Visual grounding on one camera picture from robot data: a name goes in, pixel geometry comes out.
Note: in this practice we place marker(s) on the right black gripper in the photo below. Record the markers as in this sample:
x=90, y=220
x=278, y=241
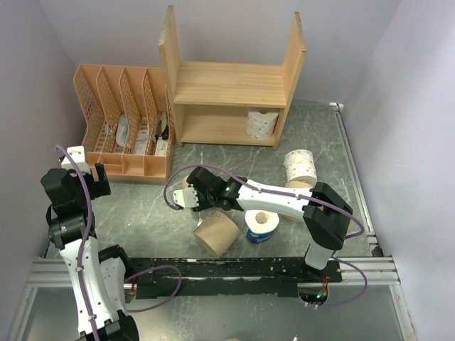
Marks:
x=202, y=205

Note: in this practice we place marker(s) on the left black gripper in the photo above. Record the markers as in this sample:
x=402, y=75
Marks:
x=99, y=187

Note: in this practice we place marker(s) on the beige toilet roll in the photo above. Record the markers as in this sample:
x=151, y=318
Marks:
x=298, y=184
x=188, y=184
x=216, y=233

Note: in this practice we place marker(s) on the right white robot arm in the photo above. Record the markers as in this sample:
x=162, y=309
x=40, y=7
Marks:
x=326, y=214

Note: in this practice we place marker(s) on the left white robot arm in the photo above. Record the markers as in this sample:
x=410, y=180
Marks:
x=97, y=276

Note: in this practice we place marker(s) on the wooden two-tier shelf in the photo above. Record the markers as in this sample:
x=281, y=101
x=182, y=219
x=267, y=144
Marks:
x=210, y=102

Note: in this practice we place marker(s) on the white toilet roll blue wrapper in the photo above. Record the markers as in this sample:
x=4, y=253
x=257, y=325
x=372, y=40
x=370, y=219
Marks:
x=261, y=225

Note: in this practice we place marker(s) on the white stapler box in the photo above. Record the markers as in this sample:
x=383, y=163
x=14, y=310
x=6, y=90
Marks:
x=161, y=147

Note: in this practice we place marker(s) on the blue correction tape pack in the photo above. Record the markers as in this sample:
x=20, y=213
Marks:
x=122, y=131

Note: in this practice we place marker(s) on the orange plastic desk organizer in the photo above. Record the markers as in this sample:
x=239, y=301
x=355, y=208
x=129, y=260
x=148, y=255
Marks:
x=128, y=117

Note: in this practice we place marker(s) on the ruler set package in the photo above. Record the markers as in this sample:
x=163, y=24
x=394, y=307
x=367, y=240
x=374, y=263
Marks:
x=141, y=138

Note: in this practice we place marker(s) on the white dotted toilet roll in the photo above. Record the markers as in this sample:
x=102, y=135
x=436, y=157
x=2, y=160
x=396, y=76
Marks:
x=299, y=166

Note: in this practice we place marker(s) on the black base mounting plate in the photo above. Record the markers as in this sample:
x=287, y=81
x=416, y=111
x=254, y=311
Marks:
x=229, y=276

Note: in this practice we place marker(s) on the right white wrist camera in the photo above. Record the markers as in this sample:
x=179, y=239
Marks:
x=186, y=198

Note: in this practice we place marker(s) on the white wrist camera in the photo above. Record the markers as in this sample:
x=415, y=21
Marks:
x=186, y=198
x=77, y=153

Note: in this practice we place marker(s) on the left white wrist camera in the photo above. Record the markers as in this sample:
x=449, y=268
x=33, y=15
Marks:
x=77, y=153

